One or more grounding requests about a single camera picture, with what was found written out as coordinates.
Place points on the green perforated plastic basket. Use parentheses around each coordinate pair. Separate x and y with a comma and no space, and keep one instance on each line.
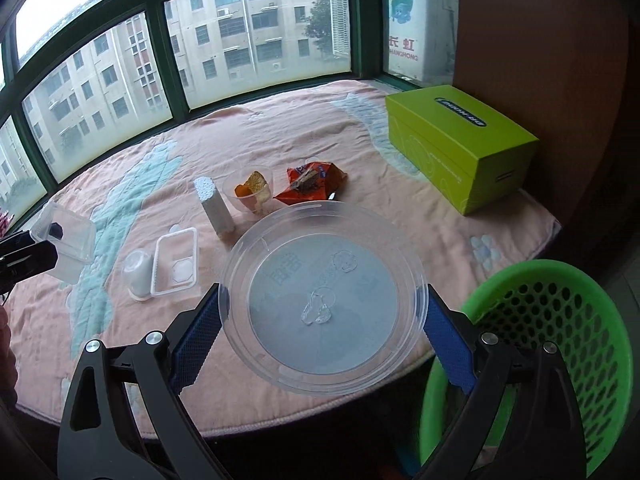
(575,320)

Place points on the red snack wrapper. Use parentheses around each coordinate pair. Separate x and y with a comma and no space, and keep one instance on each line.
(320,187)

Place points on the person's left hand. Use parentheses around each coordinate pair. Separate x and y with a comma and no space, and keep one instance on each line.
(4,350)

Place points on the white outdoor air conditioner unit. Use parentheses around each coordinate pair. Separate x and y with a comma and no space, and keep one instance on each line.
(410,35)

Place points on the white foam block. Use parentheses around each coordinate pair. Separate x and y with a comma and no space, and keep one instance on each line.
(217,210)

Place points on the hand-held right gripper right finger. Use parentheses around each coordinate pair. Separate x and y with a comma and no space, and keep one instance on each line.
(450,345)

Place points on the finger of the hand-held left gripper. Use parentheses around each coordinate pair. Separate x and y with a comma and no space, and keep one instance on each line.
(35,260)
(20,241)

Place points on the clear plastic cup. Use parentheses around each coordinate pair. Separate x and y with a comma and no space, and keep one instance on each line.
(250,206)

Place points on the clear rectangular plastic box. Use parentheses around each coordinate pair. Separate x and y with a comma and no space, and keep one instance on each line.
(75,255)

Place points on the green cardboard box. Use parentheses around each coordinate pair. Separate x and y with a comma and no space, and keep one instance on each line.
(435,135)

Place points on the round clear plastic lid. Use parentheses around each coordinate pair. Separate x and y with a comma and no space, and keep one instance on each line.
(300,320)

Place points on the small clear jelly cup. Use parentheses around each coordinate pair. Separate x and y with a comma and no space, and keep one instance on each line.
(137,277)

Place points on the pink striped item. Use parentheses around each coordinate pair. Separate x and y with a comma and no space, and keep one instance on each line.
(4,220)

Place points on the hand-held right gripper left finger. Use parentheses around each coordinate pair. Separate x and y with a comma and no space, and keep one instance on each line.
(197,340)

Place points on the brown wooden panel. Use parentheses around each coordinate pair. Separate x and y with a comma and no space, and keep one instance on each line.
(540,60)

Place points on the pink printed blanket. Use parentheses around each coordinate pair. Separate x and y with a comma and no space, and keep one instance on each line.
(150,195)

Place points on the green window frame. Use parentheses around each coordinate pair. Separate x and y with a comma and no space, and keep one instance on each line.
(367,25)

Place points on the clear rectangular plastic lid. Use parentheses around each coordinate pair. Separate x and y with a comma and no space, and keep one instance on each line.
(177,267)

